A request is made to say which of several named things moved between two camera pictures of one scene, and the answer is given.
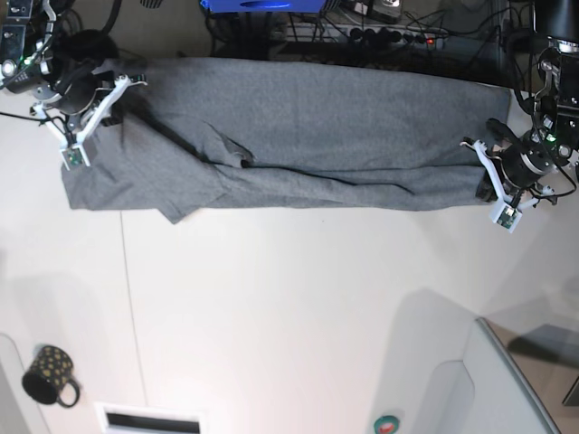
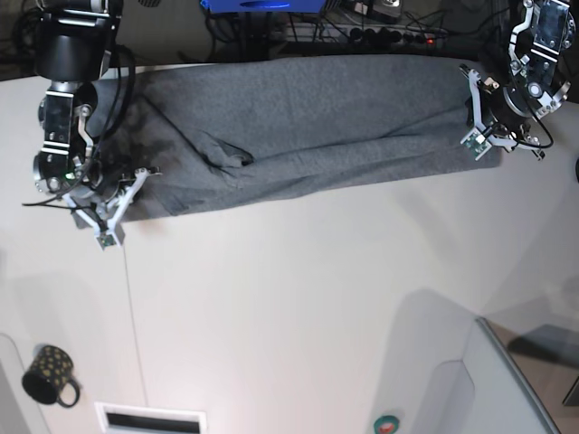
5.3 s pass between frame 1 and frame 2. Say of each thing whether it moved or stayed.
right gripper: moved
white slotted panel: stayed
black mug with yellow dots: stayed
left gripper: moved
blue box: stayed
